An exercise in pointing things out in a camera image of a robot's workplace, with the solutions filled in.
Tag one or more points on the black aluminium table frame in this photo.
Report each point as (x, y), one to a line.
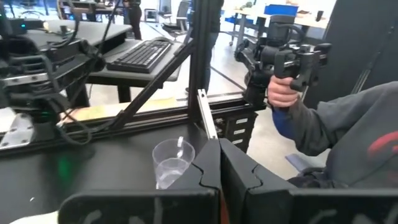
(199, 62)

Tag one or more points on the silver metal bracket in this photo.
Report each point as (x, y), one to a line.
(206, 115)

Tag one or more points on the white background worktable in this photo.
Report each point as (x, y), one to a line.
(248, 18)

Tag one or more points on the blue storage bin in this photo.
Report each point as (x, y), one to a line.
(281, 10)

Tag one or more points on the black desktop device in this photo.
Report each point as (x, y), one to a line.
(18, 25)

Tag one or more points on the grey office desk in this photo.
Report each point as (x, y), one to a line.
(93, 31)

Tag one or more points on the person's hand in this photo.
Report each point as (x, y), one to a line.
(281, 91)

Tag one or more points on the black computer keyboard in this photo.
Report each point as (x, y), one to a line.
(140, 57)

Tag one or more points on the clear glass cup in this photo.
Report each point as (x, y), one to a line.
(172, 158)

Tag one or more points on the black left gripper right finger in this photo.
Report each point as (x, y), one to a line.
(280, 205)

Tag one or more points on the grey office chair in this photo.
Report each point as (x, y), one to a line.
(178, 21)

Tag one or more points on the dark partition panel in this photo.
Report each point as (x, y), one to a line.
(357, 40)

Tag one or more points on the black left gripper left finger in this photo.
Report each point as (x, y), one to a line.
(186, 205)

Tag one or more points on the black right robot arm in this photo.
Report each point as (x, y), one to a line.
(37, 77)

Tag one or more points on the black drawer unit white labels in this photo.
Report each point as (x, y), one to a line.
(241, 130)

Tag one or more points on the person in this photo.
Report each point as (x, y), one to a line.
(214, 37)
(357, 133)
(135, 18)

